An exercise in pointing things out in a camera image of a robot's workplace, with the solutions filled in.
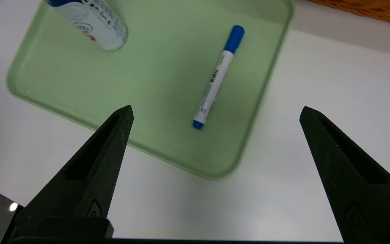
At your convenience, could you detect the orange wicker basket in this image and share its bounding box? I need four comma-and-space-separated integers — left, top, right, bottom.
305, 0, 390, 27

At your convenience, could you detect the white yogurt bottle blue cap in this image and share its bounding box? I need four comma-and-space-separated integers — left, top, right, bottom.
44, 0, 128, 52

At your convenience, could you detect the blue capped whiteboard marker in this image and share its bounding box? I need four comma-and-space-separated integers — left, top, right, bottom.
192, 25, 245, 130

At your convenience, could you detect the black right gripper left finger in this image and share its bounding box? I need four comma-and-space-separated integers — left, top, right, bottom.
16, 105, 134, 236

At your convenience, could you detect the light green plastic tray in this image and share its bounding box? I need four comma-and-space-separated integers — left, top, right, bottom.
6, 0, 295, 180

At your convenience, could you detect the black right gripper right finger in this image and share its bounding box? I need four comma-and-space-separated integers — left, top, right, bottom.
299, 106, 390, 243

